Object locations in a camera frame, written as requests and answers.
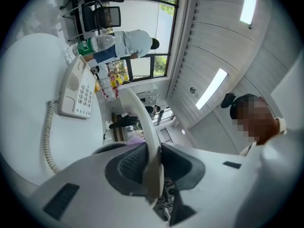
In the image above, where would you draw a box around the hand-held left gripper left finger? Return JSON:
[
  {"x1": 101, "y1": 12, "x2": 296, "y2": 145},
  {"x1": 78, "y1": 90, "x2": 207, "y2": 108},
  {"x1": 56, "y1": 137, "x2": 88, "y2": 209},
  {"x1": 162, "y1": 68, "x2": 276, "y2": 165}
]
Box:
[{"x1": 105, "y1": 143, "x2": 150, "y2": 197}]

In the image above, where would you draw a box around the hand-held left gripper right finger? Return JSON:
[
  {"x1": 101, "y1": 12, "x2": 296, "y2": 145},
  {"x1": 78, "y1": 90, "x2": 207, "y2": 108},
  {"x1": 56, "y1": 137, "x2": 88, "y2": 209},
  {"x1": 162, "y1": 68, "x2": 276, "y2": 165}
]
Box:
[{"x1": 161, "y1": 142, "x2": 206, "y2": 191}]

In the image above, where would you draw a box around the purple cloth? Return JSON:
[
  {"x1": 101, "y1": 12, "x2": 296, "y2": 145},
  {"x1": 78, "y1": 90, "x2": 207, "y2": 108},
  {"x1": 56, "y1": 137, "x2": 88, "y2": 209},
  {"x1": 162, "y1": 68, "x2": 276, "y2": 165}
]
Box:
[{"x1": 123, "y1": 136, "x2": 146, "y2": 147}]

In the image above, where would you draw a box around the beige telephone cord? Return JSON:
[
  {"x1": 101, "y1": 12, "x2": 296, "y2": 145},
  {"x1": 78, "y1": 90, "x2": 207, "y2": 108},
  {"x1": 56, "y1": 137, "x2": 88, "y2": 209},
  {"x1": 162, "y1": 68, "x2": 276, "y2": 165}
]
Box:
[{"x1": 43, "y1": 97, "x2": 63, "y2": 174}]

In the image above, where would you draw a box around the beige telephone base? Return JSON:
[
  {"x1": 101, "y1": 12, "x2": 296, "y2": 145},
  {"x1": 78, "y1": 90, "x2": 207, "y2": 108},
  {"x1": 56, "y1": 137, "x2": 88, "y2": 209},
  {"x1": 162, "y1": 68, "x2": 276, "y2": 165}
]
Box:
[{"x1": 57, "y1": 54, "x2": 98, "y2": 120}]

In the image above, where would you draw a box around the black ceiling vent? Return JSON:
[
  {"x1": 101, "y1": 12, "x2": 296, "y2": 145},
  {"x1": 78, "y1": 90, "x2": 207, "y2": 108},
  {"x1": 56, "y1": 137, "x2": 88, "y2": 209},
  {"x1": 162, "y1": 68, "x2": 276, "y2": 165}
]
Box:
[{"x1": 160, "y1": 128, "x2": 173, "y2": 144}]

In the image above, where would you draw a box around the white drawer cabinet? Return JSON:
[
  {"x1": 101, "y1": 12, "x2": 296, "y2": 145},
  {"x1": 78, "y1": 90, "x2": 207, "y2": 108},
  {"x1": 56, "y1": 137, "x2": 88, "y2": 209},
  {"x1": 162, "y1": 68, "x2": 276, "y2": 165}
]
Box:
[{"x1": 136, "y1": 84, "x2": 159, "y2": 105}]

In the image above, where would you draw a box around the long ceiling light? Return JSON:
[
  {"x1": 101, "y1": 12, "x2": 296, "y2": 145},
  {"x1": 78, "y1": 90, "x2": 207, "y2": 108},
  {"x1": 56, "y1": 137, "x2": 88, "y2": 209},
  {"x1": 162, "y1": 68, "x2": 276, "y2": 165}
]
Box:
[
  {"x1": 195, "y1": 67, "x2": 229, "y2": 111},
  {"x1": 239, "y1": 0, "x2": 259, "y2": 26}
]

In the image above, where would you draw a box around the clear red label bottle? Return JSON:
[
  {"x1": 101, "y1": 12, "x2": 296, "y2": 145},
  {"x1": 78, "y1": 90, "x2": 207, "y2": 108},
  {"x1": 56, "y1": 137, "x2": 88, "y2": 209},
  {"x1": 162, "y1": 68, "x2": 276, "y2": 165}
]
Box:
[{"x1": 97, "y1": 77, "x2": 116, "y2": 99}]

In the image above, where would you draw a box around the person's head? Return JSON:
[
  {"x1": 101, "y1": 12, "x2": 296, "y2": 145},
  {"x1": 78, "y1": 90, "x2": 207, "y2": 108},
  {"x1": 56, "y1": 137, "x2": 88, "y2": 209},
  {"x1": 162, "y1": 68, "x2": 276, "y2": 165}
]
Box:
[{"x1": 229, "y1": 93, "x2": 288, "y2": 146}]

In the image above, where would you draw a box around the yellow toy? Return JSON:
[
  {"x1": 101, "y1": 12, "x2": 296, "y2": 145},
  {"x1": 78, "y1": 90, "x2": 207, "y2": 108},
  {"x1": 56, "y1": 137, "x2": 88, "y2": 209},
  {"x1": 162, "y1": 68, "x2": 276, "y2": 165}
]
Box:
[{"x1": 109, "y1": 74, "x2": 126, "y2": 86}]

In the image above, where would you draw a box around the clear green label water bottle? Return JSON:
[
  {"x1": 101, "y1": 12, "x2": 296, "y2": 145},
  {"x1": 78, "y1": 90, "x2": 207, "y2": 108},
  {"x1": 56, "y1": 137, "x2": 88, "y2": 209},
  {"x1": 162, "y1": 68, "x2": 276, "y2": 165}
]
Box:
[{"x1": 64, "y1": 34, "x2": 117, "y2": 64}]

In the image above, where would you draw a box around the black framed window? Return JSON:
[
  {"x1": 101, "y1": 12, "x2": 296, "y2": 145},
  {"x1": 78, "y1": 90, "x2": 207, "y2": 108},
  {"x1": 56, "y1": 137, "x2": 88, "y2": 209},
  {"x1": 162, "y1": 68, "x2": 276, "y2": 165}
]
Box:
[{"x1": 120, "y1": 0, "x2": 181, "y2": 82}]

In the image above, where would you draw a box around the black mesh office chair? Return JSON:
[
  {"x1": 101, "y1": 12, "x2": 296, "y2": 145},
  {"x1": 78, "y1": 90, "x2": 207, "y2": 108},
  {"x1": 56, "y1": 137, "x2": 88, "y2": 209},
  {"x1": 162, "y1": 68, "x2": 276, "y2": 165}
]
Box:
[{"x1": 80, "y1": 3, "x2": 122, "y2": 36}]

